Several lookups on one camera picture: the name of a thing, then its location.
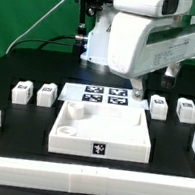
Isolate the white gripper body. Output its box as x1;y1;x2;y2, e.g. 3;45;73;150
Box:
103;0;195;90

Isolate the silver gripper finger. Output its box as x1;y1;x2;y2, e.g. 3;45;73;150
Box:
130;77;144;101
161;62;181;88

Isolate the white square tabletop tray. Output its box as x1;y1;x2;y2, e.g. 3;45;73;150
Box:
48;100;151;163

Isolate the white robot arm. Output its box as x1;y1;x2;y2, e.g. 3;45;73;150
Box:
80;0;195;100

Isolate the sheet with four markers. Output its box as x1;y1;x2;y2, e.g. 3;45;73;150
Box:
58;83;149;110

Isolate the white cable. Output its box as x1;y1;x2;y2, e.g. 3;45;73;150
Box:
5;0;96;66

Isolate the white front fence wall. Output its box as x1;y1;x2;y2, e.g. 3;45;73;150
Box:
0;157;195;195

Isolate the black cable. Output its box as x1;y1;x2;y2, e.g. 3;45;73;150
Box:
10;26;78;61

